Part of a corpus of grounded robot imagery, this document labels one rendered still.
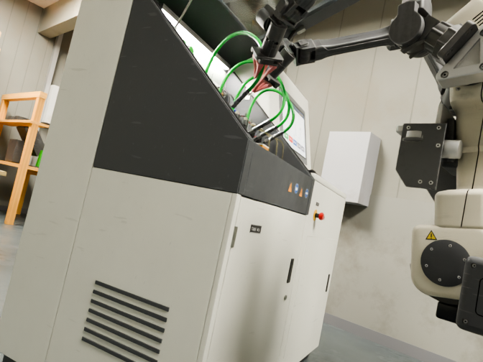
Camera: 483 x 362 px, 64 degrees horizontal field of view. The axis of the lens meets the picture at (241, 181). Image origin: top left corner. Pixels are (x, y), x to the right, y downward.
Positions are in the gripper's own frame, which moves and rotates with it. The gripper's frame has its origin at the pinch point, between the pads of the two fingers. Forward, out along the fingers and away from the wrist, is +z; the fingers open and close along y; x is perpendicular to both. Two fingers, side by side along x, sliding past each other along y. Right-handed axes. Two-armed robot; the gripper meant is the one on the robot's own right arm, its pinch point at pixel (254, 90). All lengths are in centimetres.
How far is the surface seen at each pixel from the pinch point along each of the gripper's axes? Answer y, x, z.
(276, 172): -38.6, 5.4, 6.5
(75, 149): 0, 47, 52
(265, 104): 18.3, -30.6, 10.4
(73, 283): -42, 44, 73
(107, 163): -14, 43, 43
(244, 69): 42, -26, 9
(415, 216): -21, -193, 16
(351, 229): -1, -192, 63
